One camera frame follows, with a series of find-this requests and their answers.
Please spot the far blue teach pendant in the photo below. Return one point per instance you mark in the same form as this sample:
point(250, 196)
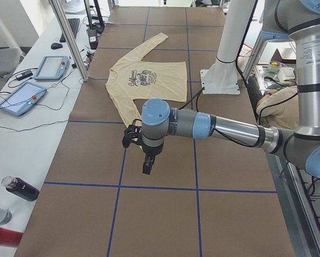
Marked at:
point(52, 68)

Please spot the near blue teach pendant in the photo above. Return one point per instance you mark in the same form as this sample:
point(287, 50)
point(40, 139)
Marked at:
point(21, 100)

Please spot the grey office chair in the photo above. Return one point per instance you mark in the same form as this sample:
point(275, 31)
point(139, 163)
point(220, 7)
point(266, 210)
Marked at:
point(9, 60)

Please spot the aluminium frame post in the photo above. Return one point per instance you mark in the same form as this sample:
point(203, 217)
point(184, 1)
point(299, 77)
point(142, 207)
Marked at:
point(69, 37)

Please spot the black power adapter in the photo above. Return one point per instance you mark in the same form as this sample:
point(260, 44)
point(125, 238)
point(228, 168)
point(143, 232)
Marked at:
point(24, 75)

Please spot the black computer mouse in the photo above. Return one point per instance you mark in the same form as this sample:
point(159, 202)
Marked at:
point(55, 46)

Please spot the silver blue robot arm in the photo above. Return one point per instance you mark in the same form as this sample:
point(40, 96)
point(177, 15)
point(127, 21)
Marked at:
point(300, 22)

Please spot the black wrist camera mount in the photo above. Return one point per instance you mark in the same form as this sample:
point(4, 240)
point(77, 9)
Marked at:
point(132, 135)

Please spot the red bottle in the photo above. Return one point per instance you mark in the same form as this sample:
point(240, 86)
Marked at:
point(10, 238)

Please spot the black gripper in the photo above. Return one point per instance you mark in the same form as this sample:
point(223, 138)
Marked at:
point(151, 151)

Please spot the blue teach pendant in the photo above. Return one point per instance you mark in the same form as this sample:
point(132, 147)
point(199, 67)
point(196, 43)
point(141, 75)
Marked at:
point(52, 68)
point(21, 100)

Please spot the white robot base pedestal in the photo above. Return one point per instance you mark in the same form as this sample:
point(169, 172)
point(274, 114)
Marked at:
point(237, 46)

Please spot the cream long-sleeve printed shirt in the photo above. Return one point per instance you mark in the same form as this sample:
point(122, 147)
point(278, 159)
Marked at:
point(131, 79)

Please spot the black water bottle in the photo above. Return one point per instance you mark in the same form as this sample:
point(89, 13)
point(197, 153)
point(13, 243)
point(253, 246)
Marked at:
point(20, 188)

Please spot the brown table cover mat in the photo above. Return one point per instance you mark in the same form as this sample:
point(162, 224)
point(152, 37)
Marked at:
point(203, 197)

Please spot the seated person in beige shirt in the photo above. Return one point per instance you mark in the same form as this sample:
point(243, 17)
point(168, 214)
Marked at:
point(279, 108)

